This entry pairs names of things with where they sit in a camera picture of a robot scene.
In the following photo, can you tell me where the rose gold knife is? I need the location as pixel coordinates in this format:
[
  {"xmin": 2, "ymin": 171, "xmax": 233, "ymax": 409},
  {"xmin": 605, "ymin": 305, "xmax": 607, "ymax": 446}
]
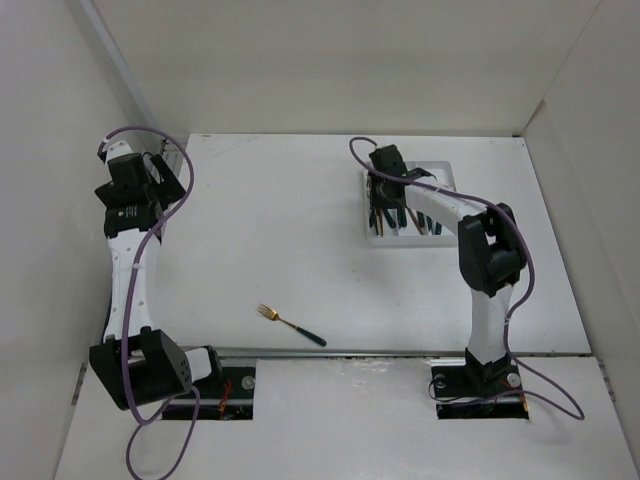
[{"xmin": 407, "ymin": 209, "xmax": 424, "ymax": 236}]

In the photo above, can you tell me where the gold knife green handle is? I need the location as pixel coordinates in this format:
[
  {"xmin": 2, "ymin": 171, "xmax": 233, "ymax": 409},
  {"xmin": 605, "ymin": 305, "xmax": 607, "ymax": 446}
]
[{"xmin": 397, "ymin": 208, "xmax": 407, "ymax": 228}]

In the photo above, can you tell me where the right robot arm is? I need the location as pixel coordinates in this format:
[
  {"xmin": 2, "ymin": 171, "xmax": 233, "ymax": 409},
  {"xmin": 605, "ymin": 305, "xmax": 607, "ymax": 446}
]
[{"xmin": 369, "ymin": 145, "xmax": 529, "ymax": 394}]

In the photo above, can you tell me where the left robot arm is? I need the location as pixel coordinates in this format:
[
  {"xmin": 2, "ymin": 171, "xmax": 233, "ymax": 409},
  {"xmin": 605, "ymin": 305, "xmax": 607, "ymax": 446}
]
[{"xmin": 89, "ymin": 142, "xmax": 224, "ymax": 410}]

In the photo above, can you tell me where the white three-slot cutlery tray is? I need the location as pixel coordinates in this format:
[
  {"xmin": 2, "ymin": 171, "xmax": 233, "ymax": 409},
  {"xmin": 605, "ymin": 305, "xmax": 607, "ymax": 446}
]
[{"xmin": 361, "ymin": 161, "xmax": 481, "ymax": 249}]

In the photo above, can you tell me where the aluminium rail frame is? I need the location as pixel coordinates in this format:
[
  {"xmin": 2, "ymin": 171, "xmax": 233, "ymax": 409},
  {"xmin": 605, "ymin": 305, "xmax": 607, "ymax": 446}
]
[{"xmin": 160, "ymin": 139, "xmax": 184, "ymax": 176}]

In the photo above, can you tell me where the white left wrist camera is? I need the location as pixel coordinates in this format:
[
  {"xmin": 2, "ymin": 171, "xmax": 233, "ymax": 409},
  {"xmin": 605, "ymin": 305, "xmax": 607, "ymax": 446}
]
[{"xmin": 99, "ymin": 140, "xmax": 134, "ymax": 164}]

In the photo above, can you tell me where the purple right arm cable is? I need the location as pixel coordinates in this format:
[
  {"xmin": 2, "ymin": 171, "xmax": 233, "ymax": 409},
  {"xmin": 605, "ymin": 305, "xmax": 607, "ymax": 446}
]
[{"xmin": 348, "ymin": 136, "xmax": 586, "ymax": 421}]

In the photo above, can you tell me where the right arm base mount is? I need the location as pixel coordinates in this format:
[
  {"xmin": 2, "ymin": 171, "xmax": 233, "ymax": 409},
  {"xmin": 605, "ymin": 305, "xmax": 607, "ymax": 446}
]
[{"xmin": 429, "ymin": 364, "xmax": 529, "ymax": 420}]

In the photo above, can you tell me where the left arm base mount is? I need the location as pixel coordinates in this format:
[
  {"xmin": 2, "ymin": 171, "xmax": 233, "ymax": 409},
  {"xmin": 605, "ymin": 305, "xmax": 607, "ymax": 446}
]
[{"xmin": 186, "ymin": 347, "xmax": 257, "ymax": 421}]

